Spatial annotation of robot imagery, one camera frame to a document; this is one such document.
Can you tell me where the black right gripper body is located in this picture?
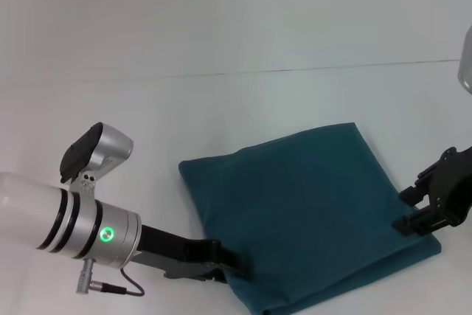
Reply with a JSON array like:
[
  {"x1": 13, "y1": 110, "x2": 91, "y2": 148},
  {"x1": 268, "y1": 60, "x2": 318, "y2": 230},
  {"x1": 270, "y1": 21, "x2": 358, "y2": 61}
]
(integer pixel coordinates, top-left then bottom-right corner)
[{"x1": 423, "y1": 144, "x2": 472, "y2": 228}]

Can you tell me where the teal blue t-shirt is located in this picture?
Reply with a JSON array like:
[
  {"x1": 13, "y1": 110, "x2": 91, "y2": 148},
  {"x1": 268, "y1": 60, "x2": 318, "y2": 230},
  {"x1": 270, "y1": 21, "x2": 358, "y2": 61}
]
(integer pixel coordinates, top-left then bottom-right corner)
[{"x1": 178, "y1": 122, "x2": 443, "y2": 315}]

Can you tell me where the thin dark red cable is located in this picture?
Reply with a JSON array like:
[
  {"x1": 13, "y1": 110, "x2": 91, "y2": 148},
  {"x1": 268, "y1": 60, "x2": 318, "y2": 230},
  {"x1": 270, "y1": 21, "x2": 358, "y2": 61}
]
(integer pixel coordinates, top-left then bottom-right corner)
[{"x1": 76, "y1": 258, "x2": 145, "y2": 297}]

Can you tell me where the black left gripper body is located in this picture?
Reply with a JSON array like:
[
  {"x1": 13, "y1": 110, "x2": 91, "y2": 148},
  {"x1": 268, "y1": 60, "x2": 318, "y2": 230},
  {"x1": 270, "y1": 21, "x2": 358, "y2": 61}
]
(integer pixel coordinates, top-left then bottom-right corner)
[{"x1": 132, "y1": 224, "x2": 222, "y2": 282}]

